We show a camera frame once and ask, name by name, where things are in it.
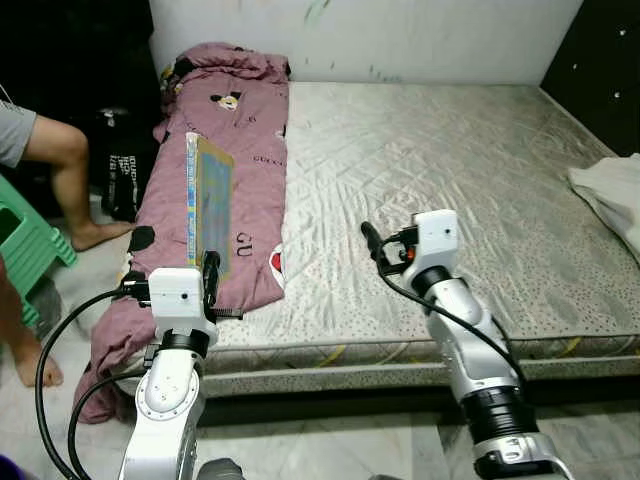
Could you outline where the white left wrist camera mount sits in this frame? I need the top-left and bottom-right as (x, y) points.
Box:
(148, 266), (219, 336)

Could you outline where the green plastic stool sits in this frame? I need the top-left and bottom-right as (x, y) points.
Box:
(0, 175), (78, 329)

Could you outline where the black bag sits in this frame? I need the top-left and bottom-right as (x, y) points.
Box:
(98, 105), (153, 223)

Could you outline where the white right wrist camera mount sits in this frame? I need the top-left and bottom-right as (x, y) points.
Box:
(412, 210), (461, 276)

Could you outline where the seated person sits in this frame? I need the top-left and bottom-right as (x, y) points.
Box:
(0, 85), (136, 389)

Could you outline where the blue yellow children's book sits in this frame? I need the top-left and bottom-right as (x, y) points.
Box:
(185, 130), (236, 279)

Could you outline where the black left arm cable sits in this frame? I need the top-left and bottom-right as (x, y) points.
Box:
(35, 283), (151, 480)

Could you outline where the white pillow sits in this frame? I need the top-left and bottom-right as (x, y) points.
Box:
(567, 155), (640, 263)

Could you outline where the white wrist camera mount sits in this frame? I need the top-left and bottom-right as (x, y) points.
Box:
(412, 210), (461, 276)
(148, 266), (219, 336)

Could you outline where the white quilted mattress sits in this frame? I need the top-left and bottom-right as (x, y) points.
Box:
(195, 82), (640, 399)

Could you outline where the grey left robot leg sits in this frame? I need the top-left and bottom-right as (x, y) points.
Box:
(195, 458), (246, 480)

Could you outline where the purple cartoon print blanket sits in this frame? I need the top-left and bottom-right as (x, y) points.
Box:
(75, 42), (293, 424)

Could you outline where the black tufted headboard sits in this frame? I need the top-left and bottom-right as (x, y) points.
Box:
(540, 0), (640, 156)

